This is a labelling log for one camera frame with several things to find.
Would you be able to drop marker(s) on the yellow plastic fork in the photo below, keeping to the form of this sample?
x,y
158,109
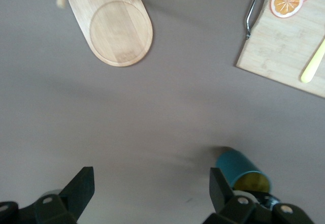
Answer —
x,y
313,65

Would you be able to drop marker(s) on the teal mug with yellow inside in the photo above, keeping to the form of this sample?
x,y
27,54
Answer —
x,y
236,164

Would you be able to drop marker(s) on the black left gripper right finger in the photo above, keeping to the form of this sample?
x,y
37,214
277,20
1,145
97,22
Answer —
x,y
221,196

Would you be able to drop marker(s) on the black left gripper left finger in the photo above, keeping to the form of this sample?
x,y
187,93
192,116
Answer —
x,y
76,191

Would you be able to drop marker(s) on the wooden mug tree rack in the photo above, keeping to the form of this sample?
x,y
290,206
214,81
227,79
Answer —
x,y
114,26

